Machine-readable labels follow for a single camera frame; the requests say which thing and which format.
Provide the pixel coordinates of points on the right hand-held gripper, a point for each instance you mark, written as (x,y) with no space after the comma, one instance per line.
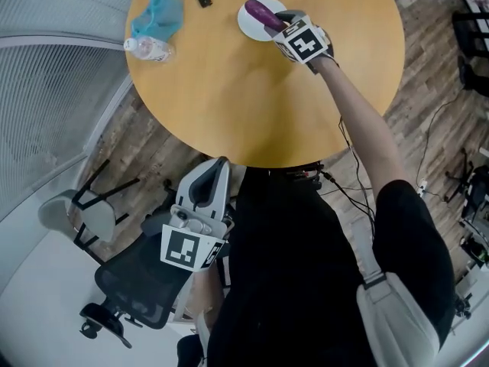
(303,44)

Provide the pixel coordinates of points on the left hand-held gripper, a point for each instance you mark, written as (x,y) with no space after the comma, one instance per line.
(191,243)

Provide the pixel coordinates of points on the purple eggplant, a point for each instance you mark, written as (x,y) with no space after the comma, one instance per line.
(259,12)

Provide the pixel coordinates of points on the person's right forearm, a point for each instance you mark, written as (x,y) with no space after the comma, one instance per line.
(359,121)

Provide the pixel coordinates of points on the grey shoulder bag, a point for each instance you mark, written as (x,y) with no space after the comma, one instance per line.
(397,319)

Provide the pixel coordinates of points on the person's left forearm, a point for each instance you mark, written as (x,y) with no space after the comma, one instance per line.
(208,293)

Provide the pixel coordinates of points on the white round plate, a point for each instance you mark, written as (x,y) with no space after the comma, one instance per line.
(250,25)

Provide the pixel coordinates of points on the round wooden table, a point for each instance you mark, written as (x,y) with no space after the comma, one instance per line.
(237,101)

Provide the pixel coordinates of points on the grey chair with black legs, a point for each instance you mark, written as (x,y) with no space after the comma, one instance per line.
(95,212)

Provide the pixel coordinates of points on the black mesh office chair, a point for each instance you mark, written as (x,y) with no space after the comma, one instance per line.
(137,281)

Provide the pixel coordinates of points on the person's black clothing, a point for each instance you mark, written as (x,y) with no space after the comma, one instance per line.
(290,266)

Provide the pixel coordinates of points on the blue crumpled cloth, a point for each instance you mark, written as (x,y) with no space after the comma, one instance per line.
(164,12)

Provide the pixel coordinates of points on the clear plastic water bottle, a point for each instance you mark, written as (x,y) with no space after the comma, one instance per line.
(151,48)

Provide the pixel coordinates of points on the white power strip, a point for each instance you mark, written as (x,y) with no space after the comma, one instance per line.
(421,189)

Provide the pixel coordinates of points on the black star chair base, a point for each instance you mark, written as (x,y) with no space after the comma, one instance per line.
(464,178)

